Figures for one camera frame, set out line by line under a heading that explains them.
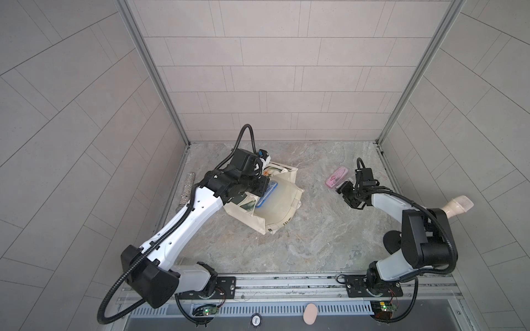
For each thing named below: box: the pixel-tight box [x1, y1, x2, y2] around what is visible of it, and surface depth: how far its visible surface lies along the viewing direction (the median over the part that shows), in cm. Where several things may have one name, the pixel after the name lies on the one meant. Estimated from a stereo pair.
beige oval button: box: [302, 303, 319, 325], surface depth 67 cm
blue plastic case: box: [255, 180, 279, 208], surface depth 93 cm
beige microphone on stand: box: [441, 195, 475, 219], surface depth 61 cm
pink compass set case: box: [325, 166, 350, 189], surface depth 103 cm
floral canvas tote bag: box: [222, 161, 305, 236], surface depth 84 cm
